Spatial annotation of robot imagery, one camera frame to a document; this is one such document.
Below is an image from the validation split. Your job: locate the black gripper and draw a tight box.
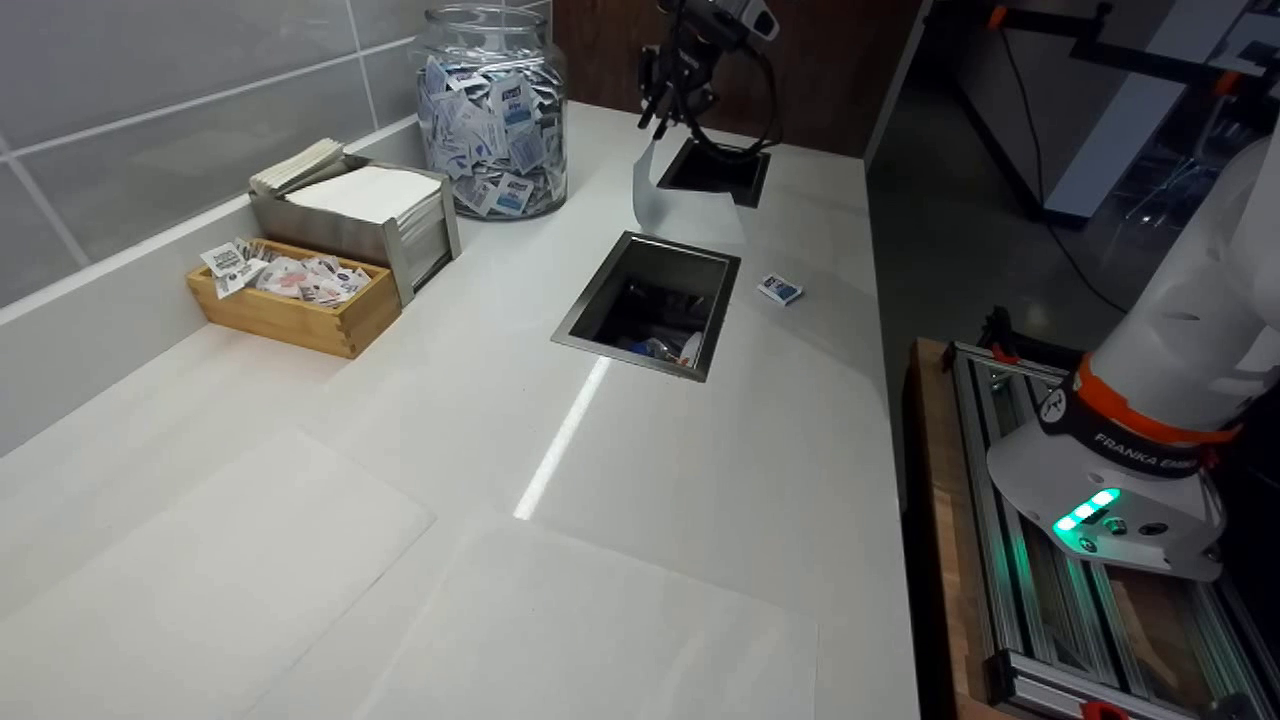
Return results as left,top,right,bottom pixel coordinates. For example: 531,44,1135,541
634,28,732,139

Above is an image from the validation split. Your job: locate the white tissue piece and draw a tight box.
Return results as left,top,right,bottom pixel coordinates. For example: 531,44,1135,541
628,125,701,232

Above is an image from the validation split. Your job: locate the white sachet with blue print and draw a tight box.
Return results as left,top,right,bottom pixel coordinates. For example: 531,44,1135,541
756,270,813,313

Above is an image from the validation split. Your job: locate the steel-framed empty bin opening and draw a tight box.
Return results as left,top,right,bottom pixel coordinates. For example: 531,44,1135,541
656,133,775,211

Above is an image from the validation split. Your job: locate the steel-framed bin opening with trash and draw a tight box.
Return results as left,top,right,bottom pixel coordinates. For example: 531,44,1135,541
550,229,745,387

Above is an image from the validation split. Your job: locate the wooden sachet box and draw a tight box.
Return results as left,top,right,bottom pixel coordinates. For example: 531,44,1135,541
185,232,408,365

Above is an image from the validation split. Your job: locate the dark wooden cabinet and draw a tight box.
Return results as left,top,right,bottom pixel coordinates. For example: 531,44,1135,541
550,0,929,158

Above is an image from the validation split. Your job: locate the glass jar of sachets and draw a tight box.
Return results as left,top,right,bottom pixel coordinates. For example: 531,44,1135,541
413,0,573,222

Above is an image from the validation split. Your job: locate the crumpled white paper trash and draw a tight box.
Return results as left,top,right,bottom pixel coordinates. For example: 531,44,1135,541
669,326,711,377

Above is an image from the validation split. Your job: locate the steel napkin dispenser box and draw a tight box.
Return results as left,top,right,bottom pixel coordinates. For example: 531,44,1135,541
248,158,466,303

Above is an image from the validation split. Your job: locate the beige napkin bundle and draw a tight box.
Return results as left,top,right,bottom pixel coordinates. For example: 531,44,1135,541
244,133,374,201

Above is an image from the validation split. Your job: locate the black stand with orange joints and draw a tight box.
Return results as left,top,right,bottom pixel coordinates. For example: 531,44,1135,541
986,0,1280,99

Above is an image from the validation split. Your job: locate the white board panel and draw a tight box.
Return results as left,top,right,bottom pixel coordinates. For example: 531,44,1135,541
1043,0,1280,222

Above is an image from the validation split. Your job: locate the wooden base board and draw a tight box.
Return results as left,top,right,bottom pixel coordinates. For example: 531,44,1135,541
907,332,1009,720

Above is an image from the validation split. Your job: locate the black floor cable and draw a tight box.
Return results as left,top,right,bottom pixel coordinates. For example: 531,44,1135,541
953,13,1071,229

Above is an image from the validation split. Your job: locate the aluminium rail frame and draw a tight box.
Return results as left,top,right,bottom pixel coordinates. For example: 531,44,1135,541
950,337,1280,720

